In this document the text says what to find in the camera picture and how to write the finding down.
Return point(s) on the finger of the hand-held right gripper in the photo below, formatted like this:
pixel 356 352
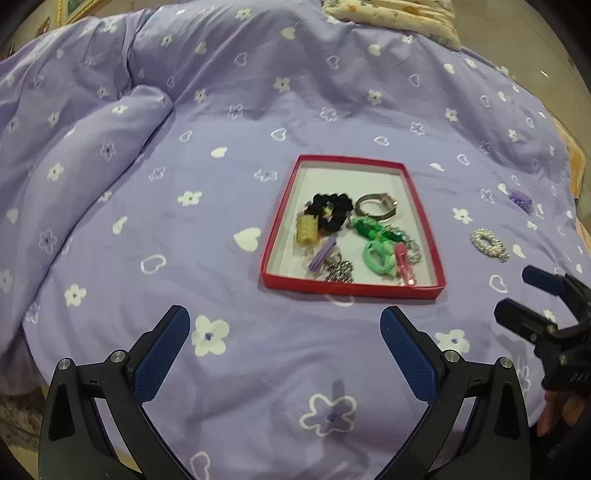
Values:
pixel 541 278
pixel 517 316

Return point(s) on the floral patterned pillow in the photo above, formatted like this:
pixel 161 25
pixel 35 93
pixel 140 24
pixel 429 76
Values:
pixel 392 18

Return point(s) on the light green hair clip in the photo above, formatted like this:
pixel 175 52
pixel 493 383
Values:
pixel 369 258

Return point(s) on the yellow claw hair clip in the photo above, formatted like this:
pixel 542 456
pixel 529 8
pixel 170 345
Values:
pixel 308 229

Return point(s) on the purple floral blanket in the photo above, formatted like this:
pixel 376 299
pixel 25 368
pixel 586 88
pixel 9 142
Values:
pixel 207 184

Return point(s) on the pink hair clip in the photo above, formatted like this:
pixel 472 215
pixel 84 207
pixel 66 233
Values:
pixel 403 263

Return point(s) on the black scrunchie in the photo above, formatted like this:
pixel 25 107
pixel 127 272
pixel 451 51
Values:
pixel 341 217

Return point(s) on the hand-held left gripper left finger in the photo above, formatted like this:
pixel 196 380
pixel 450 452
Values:
pixel 161 360

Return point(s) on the purple bow hair clip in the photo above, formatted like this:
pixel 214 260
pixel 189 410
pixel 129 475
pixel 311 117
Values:
pixel 321 255

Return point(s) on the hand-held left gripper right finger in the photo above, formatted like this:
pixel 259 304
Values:
pixel 408 355

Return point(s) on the person's right hand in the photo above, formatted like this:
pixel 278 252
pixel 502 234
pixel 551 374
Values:
pixel 554 410

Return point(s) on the red shallow box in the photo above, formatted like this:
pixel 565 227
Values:
pixel 351 180

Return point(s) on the gold picture frame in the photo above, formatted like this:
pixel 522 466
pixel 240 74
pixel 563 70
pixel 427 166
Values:
pixel 62 14

